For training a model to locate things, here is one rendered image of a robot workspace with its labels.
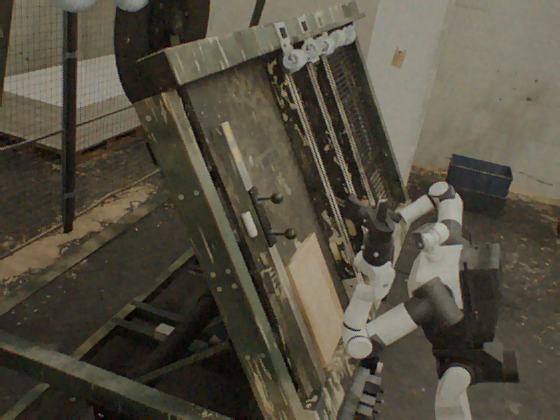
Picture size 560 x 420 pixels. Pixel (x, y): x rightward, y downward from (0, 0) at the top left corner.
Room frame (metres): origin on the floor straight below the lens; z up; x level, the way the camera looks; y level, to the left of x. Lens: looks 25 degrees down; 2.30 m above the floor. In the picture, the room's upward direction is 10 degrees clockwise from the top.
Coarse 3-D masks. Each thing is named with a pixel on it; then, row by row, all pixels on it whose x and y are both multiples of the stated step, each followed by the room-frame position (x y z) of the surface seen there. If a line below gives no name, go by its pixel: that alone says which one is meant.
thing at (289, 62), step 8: (360, 16) 2.97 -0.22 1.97; (336, 24) 2.55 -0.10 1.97; (344, 24) 2.66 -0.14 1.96; (312, 32) 2.22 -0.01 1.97; (320, 32) 2.31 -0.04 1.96; (344, 32) 2.79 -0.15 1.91; (296, 40) 2.06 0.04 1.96; (312, 40) 2.40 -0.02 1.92; (328, 40) 2.58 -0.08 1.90; (344, 40) 2.76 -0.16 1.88; (352, 40) 2.94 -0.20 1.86; (304, 48) 2.26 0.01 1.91; (328, 48) 2.52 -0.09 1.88; (288, 56) 2.17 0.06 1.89; (296, 56) 2.15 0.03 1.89; (304, 56) 2.21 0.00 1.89; (312, 56) 2.34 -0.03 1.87; (288, 64) 2.20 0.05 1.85; (296, 64) 2.14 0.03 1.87; (304, 64) 2.21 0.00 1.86
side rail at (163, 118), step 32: (160, 96) 1.59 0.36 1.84; (160, 128) 1.58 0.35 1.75; (160, 160) 1.58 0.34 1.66; (192, 160) 1.56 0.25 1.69; (192, 192) 1.56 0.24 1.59; (192, 224) 1.55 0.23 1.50; (224, 224) 1.56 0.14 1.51; (224, 256) 1.52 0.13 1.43; (224, 288) 1.52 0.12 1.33; (224, 320) 1.51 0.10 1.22; (256, 320) 1.49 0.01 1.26; (256, 352) 1.49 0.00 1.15; (256, 384) 1.48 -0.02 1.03; (288, 384) 1.48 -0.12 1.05; (288, 416) 1.45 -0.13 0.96
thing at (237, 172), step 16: (224, 128) 1.81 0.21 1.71; (224, 144) 1.80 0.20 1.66; (224, 160) 1.80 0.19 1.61; (240, 176) 1.78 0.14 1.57; (240, 192) 1.78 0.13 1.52; (256, 224) 1.76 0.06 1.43; (256, 240) 1.76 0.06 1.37; (272, 256) 1.74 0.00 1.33; (288, 288) 1.75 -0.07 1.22; (288, 304) 1.72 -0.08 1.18; (288, 320) 1.72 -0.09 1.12; (304, 320) 1.75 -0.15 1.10; (304, 336) 1.71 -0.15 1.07; (304, 352) 1.70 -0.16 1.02; (320, 368) 1.72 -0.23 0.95; (320, 384) 1.68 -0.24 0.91
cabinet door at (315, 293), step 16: (304, 256) 2.00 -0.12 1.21; (320, 256) 2.12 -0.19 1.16; (288, 272) 1.86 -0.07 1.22; (304, 272) 1.95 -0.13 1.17; (320, 272) 2.07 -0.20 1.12; (304, 288) 1.90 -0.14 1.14; (320, 288) 2.02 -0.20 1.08; (304, 304) 1.85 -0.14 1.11; (320, 304) 1.96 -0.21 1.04; (336, 304) 2.08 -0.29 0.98; (320, 320) 1.91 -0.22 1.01; (336, 320) 2.03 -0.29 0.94; (320, 336) 1.85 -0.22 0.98; (336, 336) 1.97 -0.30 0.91; (320, 352) 1.81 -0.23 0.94
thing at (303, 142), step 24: (288, 48) 2.39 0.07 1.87; (312, 48) 2.36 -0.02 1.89; (288, 72) 2.36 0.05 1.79; (288, 96) 2.35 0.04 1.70; (288, 120) 2.35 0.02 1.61; (312, 144) 2.36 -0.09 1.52; (312, 168) 2.31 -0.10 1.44; (312, 192) 2.31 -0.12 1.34; (336, 216) 2.29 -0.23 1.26; (336, 240) 2.27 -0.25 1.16; (336, 264) 2.26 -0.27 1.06
